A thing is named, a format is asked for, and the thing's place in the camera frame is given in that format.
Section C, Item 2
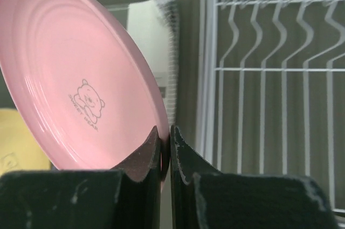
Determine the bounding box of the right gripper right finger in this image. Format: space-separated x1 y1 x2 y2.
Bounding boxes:
170 126 339 229

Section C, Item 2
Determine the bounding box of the yellow plate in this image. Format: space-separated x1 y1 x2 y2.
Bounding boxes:
1 108 51 174

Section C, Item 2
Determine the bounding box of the white wire dish rack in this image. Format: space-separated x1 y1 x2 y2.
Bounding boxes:
195 0 344 213

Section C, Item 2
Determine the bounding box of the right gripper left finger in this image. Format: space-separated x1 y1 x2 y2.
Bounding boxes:
1 128 161 229

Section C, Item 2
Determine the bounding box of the pink plate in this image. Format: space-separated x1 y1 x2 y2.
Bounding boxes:
1 0 169 180

